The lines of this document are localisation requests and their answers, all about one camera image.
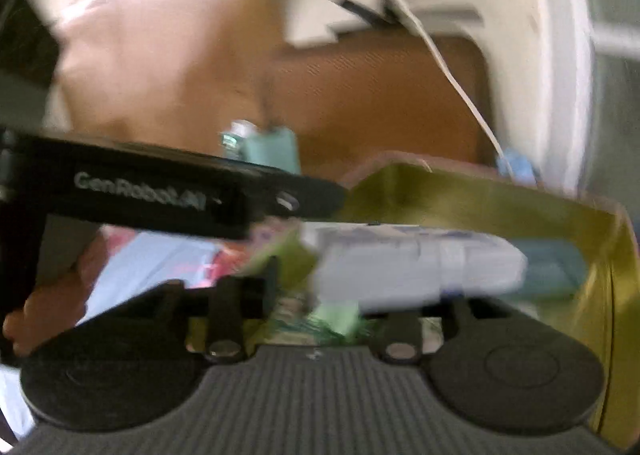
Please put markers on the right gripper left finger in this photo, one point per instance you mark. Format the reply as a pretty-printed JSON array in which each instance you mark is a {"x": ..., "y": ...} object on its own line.
[{"x": 217, "y": 315}]

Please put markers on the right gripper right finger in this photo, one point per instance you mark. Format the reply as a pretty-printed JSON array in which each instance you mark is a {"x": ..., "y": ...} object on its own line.
[{"x": 399, "y": 339}]

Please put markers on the white tissue pack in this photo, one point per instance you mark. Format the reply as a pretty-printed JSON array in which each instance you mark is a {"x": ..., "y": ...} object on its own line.
[{"x": 387, "y": 267}]

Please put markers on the green soft cloth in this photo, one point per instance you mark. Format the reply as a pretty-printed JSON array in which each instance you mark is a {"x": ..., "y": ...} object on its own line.
[{"x": 299, "y": 318}]

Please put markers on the blue glasses case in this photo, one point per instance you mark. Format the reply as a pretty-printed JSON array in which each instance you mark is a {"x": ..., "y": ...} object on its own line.
[{"x": 555, "y": 268}]

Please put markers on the person's left hand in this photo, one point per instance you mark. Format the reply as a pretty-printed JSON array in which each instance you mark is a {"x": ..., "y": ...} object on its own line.
[{"x": 57, "y": 306}]

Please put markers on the blue cartoon pig tablecloth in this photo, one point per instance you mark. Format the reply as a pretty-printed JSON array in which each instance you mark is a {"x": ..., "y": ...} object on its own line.
[{"x": 141, "y": 261}]

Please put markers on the pink macaron biscuit tin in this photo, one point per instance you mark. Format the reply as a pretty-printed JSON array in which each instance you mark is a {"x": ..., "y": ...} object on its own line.
[{"x": 398, "y": 187}]

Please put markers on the teal plastic cup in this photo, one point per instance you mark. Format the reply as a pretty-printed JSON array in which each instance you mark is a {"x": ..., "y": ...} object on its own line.
[{"x": 276, "y": 148}]

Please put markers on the brown chair back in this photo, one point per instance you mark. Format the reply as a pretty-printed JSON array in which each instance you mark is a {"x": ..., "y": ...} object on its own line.
[{"x": 370, "y": 92}]

